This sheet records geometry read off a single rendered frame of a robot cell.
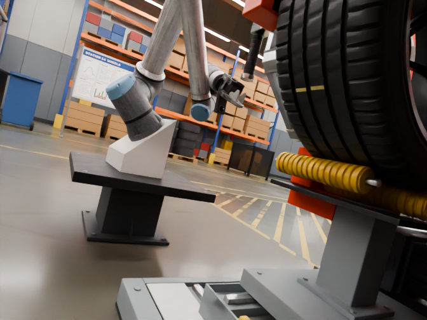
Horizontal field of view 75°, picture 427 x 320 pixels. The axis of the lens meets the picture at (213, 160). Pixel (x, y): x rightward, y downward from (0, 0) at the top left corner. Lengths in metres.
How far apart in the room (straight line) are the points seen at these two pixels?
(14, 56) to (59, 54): 1.27
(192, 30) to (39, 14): 10.41
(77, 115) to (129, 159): 8.61
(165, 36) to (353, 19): 0.97
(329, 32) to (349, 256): 0.48
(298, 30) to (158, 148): 0.90
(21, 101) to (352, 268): 6.04
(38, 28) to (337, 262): 11.11
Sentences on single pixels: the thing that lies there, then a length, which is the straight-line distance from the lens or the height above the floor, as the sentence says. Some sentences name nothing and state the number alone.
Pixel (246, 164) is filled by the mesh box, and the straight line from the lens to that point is 8.95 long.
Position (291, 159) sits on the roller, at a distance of 0.74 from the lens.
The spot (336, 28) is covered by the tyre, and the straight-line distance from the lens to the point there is 0.55.
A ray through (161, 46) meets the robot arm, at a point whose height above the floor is 0.89.
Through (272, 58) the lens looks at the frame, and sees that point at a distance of 0.73.
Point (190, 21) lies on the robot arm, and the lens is 1.19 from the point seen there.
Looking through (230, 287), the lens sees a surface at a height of 0.16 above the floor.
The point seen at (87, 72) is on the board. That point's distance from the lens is 6.55.
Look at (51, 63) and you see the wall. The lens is 11.16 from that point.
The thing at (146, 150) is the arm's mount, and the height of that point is 0.42.
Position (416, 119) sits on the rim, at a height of 0.64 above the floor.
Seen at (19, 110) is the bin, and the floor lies 0.33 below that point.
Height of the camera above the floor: 0.49
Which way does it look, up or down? 2 degrees down
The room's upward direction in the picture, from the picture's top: 15 degrees clockwise
